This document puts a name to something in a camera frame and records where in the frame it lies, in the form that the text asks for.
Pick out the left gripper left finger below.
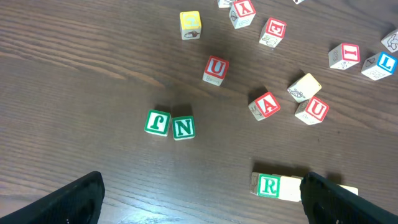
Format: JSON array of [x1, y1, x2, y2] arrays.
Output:
[[1, 171, 105, 224]]

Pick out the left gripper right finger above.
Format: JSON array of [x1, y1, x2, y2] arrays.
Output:
[[300, 172, 397, 224]]

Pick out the green R block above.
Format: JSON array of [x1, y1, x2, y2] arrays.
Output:
[[249, 172, 280, 198]]

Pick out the yellow block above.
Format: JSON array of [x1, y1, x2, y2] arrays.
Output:
[[278, 176, 302, 202], [340, 185, 359, 195], [180, 11, 202, 40], [287, 73, 322, 103]]

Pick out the red U block centre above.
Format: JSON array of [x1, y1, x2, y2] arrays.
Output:
[[295, 96, 330, 125]]

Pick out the red u block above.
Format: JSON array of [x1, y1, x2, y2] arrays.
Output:
[[295, 96, 330, 125], [203, 55, 229, 86]]

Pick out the green J block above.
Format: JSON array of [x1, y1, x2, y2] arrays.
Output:
[[144, 110, 171, 137]]

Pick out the red A block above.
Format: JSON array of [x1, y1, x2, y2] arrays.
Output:
[[248, 92, 280, 121]]

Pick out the green N block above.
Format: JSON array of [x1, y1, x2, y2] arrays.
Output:
[[172, 116, 196, 141]]

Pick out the blue L block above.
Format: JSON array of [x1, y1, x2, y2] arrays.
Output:
[[361, 52, 397, 81]]

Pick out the red I block centre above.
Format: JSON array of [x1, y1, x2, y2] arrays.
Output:
[[328, 43, 361, 70]]

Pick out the red i block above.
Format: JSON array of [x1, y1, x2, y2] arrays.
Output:
[[381, 29, 398, 53], [328, 43, 361, 70]]

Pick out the red U block left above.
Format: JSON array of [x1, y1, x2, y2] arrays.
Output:
[[203, 55, 229, 86]]

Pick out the red I block upper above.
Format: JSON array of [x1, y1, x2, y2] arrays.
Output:
[[381, 29, 398, 53]]

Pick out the red E block left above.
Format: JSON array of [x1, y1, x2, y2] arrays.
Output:
[[259, 17, 287, 48]]

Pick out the red X block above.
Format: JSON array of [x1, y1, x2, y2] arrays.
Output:
[[229, 0, 256, 29]]

